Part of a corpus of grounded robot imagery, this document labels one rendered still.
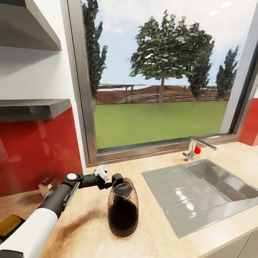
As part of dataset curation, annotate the bottle of coffee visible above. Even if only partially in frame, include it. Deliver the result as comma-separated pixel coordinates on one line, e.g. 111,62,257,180
0,215,25,243

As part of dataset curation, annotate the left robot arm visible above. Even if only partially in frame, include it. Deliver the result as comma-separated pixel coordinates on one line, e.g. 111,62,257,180
0,167,113,258

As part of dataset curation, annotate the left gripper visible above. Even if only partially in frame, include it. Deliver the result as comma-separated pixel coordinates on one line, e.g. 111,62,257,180
88,173,113,190

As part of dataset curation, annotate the coffee cup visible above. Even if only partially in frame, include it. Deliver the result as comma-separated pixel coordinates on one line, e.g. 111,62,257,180
99,165,108,172

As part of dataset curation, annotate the electric kettle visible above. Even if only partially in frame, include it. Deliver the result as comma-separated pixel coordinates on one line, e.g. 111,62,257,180
107,173,139,237

